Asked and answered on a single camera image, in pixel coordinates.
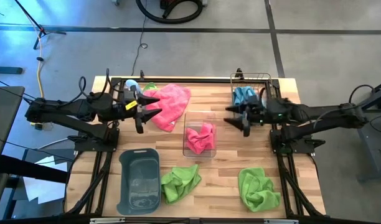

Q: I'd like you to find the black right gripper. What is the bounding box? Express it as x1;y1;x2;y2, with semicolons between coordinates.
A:
223;96;271;137

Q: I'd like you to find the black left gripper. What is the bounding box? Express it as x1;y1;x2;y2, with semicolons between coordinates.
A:
109;88;163;134

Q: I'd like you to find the blue microfiber towel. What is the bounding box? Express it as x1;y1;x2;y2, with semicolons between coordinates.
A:
233;86;247;106
242;86;260;105

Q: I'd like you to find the green microfiber towel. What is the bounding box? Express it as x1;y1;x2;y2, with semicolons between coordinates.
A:
237;167;281;213
160;164;202;206
143;82;160;93

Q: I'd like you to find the pink microfiber towel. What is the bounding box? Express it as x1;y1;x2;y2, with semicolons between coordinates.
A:
143;83;192;133
185;122;217;156

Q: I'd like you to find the clear spray bottle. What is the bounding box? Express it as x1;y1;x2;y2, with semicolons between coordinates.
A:
125;79;144;98

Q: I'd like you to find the clear plastic bin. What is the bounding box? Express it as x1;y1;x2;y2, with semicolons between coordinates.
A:
182;110;218;158

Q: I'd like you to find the dark teal plastic basket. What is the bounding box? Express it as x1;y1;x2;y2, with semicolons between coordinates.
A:
116;147;162;217

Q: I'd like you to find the black tripod stand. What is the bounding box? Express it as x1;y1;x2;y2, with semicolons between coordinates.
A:
13;0;67;50

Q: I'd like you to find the white paper sheet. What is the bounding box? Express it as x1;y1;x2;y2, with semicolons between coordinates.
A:
22;155;68;205

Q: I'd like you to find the grey metal stand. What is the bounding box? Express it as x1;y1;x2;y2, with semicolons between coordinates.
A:
354;77;381;183

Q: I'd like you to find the black floor bar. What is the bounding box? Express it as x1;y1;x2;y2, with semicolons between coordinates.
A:
0;66;24;75

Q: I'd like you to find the metal wire basket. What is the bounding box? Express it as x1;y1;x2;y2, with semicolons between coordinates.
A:
230;72;274;108

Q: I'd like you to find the black vacuum hose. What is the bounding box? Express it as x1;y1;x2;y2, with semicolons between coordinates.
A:
134;0;205;25

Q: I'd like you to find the yellow extension cable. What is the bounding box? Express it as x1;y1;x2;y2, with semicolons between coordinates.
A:
27;14;45;130

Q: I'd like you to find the silver metal bracket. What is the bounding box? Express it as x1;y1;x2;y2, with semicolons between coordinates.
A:
90;217;126;224
264;218;299;224

